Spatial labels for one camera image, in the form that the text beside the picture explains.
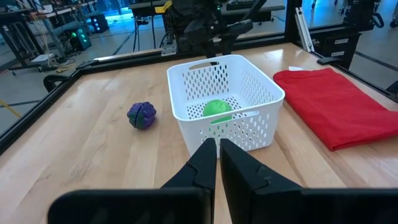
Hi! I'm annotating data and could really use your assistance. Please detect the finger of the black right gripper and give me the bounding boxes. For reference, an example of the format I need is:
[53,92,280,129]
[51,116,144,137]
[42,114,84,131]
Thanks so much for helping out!
[221,37,234,55]
[203,39,217,58]

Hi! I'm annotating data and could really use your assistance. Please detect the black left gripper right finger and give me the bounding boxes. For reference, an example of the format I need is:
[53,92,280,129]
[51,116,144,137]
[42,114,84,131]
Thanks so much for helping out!
[220,138,398,224]

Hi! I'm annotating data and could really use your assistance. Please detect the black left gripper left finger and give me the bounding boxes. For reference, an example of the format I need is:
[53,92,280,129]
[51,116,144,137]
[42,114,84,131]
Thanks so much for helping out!
[47,138,218,224]

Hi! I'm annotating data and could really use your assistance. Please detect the green toy ball fruit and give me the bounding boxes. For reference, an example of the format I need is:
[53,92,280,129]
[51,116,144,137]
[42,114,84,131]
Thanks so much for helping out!
[202,99,234,125]

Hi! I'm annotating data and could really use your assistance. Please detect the purple toy grapes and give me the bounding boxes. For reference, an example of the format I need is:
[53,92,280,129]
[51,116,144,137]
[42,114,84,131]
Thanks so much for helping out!
[126,101,157,131]

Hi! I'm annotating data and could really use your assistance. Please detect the white perforated plastic basket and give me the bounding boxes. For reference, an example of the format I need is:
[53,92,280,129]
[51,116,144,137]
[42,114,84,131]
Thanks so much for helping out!
[166,54,286,158]

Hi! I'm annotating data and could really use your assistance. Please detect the silver aluminium bar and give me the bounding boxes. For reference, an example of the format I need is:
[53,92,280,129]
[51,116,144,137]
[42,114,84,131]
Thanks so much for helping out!
[294,6,315,53]

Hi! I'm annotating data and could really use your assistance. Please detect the black box with white labels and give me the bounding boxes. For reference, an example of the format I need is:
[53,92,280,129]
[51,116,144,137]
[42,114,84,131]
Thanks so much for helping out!
[310,29,363,69]

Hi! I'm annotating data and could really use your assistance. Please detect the computer tower with green lights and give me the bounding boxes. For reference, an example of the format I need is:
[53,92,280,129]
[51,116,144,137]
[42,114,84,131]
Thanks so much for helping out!
[67,26,93,52]

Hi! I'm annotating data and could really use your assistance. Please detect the red folded cloth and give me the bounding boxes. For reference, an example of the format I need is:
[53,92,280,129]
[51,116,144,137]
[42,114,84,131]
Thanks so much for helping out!
[272,67,398,152]

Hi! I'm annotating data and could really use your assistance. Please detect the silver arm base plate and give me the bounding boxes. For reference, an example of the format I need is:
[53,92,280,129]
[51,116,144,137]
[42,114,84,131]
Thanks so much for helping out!
[160,40,178,57]

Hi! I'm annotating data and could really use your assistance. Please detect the black coiled cable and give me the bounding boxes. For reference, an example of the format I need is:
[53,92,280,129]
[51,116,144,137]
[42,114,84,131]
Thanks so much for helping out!
[42,73,74,93]

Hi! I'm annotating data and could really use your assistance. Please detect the black aluminium table frame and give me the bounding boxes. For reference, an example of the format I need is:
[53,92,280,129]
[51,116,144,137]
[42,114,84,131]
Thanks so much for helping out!
[0,0,398,156]

